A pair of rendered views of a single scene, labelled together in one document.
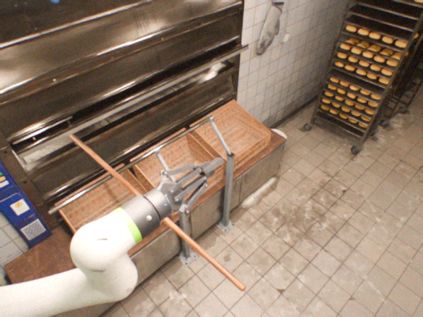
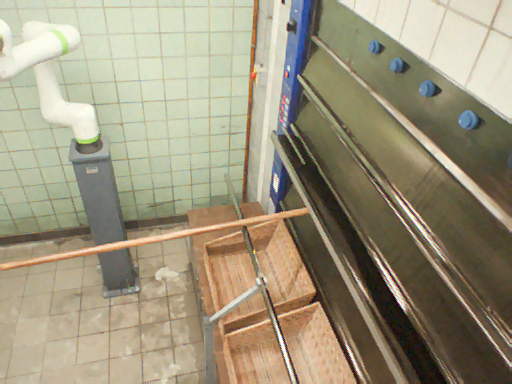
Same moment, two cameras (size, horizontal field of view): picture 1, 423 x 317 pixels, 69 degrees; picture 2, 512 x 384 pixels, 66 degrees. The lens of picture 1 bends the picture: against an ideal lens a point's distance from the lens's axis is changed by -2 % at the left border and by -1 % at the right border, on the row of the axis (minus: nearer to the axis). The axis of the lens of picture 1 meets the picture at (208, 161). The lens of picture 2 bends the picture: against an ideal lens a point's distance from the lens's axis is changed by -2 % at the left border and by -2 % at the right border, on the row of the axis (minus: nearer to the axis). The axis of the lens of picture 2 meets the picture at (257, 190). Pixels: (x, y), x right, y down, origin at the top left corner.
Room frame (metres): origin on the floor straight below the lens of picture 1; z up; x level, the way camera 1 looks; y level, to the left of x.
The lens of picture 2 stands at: (1.82, -0.61, 2.47)
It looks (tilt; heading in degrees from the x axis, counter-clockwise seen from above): 40 degrees down; 115
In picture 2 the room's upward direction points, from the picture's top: 5 degrees clockwise
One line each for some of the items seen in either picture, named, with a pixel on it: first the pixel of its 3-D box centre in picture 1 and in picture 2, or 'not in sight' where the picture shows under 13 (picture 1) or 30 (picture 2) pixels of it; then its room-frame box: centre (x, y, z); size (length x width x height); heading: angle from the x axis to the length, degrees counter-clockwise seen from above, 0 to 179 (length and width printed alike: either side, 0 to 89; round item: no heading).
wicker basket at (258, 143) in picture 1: (230, 135); not in sight; (2.08, -0.20, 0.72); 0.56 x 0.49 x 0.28; 134
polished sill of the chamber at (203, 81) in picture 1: (146, 109); not in sight; (1.87, 0.45, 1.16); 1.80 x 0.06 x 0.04; 133
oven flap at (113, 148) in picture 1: (151, 126); (356, 326); (1.85, 0.44, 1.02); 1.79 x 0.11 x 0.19; 133
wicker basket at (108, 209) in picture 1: (112, 212); (254, 274); (1.26, 0.68, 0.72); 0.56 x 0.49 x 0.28; 134
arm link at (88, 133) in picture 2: not in sight; (81, 121); (0.19, 0.62, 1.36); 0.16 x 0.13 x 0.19; 16
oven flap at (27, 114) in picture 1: (140, 64); (392, 240); (1.85, 0.44, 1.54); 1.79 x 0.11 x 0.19; 133
